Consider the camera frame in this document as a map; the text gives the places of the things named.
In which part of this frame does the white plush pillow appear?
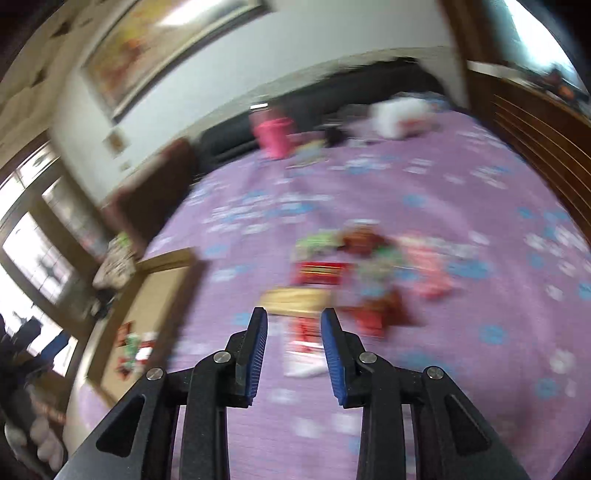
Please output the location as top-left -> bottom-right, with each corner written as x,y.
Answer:
368,96 -> 440,140

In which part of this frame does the small dark object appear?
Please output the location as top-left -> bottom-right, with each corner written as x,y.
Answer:
322,122 -> 348,147

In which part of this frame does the window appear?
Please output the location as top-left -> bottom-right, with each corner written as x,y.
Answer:
0,142 -> 108,372

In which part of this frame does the green and white snack packet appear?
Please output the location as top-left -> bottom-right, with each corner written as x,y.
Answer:
117,333 -> 155,377

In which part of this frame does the dark red snack packet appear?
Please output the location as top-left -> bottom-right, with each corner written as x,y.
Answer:
341,220 -> 394,257

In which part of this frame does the pink cup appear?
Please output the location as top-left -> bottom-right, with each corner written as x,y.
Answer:
248,104 -> 295,161

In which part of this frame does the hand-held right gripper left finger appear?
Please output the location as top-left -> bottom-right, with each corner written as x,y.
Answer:
55,307 -> 269,480

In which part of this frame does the pink snack packet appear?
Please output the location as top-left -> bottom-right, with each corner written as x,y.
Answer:
401,236 -> 457,302

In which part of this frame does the cardboard box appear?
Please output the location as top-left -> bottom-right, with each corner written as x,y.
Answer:
87,247 -> 209,408

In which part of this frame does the red gold-striped snack packet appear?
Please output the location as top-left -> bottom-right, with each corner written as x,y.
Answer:
291,260 -> 352,289

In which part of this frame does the black headboard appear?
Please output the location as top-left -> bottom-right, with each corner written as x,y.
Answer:
198,56 -> 445,172

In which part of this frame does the red and white snack packet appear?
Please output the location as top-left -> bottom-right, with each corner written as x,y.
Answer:
283,318 -> 329,380

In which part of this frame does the purple printed bed sheet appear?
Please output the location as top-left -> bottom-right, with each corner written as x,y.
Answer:
64,110 -> 588,480

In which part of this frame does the gold snack packet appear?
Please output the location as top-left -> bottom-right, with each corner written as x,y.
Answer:
259,286 -> 339,320

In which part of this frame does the colourful flat packet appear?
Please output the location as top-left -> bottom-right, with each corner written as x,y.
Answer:
285,140 -> 329,169

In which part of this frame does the green and blue snack packet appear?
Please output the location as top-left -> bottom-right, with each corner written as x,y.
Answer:
353,249 -> 408,302

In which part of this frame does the floral cloth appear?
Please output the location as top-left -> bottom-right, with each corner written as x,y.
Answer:
92,232 -> 140,290

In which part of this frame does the framed painting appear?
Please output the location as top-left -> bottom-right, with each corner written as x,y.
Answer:
80,0 -> 274,123

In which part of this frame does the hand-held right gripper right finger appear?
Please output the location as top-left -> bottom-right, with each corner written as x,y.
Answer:
321,308 -> 533,480

